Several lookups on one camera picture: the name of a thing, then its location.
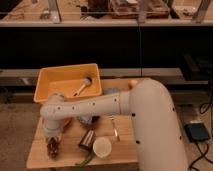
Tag dark grape bunch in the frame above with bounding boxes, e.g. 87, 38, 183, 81
47, 137, 59, 159

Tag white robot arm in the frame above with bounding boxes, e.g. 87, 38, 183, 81
40, 79, 188, 171

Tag blue sponge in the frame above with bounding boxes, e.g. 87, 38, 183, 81
103, 88, 119, 95

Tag apple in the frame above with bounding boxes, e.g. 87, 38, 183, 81
128, 80, 138, 89

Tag metal fork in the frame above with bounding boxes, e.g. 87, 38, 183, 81
110, 115, 120, 141

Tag yellow plastic bin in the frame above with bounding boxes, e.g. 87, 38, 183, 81
34, 63, 102, 103

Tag orange ceramic plate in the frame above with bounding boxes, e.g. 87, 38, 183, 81
62, 118, 72, 130

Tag wooden table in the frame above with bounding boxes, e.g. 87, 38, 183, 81
26, 77, 139, 170

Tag small metal cup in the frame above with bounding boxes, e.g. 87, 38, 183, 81
78, 130, 96, 150

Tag white cup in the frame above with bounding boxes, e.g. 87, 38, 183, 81
93, 137, 112, 158

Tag black foot pedal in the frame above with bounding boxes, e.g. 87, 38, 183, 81
184, 123, 210, 142

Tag black cable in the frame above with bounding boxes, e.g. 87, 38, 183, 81
186, 99, 213, 171

